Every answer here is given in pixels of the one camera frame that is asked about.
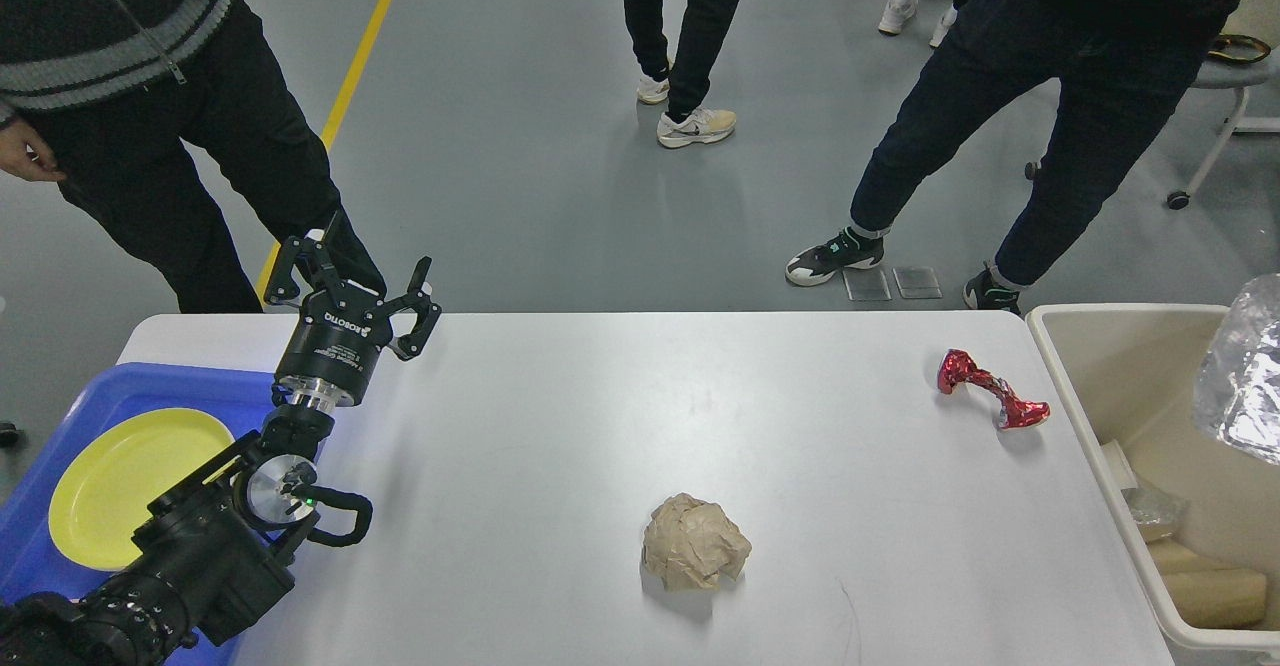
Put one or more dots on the right metal floor plate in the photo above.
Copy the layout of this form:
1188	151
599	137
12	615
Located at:
917	283

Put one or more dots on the person in black trousers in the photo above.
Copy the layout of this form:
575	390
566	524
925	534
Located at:
104	98

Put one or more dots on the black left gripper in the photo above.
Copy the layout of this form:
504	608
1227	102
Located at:
343	327

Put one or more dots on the left metal floor plate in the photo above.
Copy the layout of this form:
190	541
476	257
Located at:
866	285

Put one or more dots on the white paper bowl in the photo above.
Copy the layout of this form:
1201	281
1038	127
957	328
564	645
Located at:
1118	466

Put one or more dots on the metal floor plate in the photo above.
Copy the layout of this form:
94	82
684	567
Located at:
917	283
866	285

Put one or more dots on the aluminium foil tray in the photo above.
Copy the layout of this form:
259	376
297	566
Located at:
1236	395

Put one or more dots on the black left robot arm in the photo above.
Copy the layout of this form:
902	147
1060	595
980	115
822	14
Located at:
217	546

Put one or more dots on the beige plastic bin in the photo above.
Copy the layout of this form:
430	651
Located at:
1125	373

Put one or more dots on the blue plastic tray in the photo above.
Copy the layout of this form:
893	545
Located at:
31	562

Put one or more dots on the red snack wrapper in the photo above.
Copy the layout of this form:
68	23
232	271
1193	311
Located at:
958	367

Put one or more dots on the brown paper ball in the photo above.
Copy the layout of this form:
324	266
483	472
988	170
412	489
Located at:
691	544

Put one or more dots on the yellow plate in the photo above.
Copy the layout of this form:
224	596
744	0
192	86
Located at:
103	495

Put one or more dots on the aluminium foil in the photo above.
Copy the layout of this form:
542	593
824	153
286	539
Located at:
1157	514

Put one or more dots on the person in beige sneakers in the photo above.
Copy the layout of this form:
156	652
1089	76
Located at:
681	81

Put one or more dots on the yellow bag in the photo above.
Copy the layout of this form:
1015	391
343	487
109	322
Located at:
1238	50

